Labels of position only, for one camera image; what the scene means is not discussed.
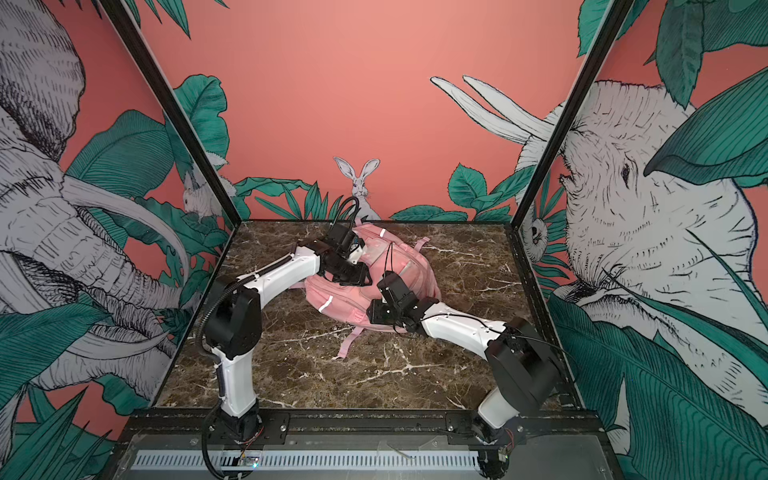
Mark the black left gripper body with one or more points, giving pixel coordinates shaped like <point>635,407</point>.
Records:
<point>350,273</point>

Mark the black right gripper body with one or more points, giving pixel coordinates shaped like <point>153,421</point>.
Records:
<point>384,314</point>

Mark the pink student backpack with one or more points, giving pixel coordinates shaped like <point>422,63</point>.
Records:
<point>383,251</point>

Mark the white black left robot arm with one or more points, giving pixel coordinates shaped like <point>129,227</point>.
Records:
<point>231,326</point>

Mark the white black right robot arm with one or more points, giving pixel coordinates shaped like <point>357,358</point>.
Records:
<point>525,368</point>

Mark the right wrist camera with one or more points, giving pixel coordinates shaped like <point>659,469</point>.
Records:
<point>395,292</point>

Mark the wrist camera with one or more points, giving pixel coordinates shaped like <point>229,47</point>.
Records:
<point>343,240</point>
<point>395,292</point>

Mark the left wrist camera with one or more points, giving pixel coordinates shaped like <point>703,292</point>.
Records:
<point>343,240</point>

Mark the white perforated cable tray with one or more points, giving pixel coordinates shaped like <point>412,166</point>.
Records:
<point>305,460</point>

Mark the black front mounting rail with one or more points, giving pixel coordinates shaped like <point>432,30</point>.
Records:
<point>461,427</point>

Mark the black left corner frame post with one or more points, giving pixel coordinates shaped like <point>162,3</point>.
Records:
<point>128,31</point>

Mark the black corner frame post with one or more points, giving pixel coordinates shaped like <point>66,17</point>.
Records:
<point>128,31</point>
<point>610,26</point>

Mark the black right corner frame post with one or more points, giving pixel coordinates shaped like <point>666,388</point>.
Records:
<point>610,26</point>

